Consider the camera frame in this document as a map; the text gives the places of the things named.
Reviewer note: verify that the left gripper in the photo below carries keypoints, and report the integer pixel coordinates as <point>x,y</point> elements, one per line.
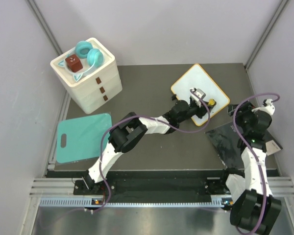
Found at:
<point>201,110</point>

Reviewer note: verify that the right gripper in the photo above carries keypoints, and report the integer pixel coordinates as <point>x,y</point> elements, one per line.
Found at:
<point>246,108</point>

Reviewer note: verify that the yellow bone-shaped eraser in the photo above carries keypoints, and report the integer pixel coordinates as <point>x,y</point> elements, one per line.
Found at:
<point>211,103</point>

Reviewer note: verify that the yellow-framed whiteboard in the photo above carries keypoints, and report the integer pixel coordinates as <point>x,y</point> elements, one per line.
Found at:
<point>197,77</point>

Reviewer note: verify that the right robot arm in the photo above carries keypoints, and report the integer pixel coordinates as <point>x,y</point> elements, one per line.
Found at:
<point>254,207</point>

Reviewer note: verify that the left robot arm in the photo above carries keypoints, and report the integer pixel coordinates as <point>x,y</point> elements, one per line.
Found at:
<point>126,134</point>

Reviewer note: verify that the black whiteboard clip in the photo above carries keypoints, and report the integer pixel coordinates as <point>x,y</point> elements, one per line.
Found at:
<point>173,97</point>

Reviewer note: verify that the black flat box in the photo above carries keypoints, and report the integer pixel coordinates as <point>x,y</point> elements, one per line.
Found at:
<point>225,140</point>

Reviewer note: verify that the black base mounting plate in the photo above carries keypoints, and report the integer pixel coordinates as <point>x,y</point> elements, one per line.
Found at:
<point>143,186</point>

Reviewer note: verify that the teal cutting board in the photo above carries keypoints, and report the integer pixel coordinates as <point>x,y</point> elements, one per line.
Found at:
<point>79,138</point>

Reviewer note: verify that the white three-drawer storage box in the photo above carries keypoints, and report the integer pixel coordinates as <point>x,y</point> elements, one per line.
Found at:
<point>95,89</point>

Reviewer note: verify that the teal cat-ear headphones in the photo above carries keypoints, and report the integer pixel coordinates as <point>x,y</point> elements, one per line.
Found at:
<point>91,58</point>

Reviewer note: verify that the brown cube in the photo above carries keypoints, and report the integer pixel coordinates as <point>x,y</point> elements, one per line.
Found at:
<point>74,63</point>

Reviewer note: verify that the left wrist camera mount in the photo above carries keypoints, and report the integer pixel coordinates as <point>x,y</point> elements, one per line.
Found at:
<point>196,96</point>

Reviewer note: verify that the grey slotted cable duct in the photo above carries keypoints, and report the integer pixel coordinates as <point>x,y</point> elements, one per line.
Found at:
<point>89,202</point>

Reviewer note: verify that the aluminium frame rail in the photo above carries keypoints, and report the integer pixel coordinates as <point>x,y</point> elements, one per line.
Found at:
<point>49,187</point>

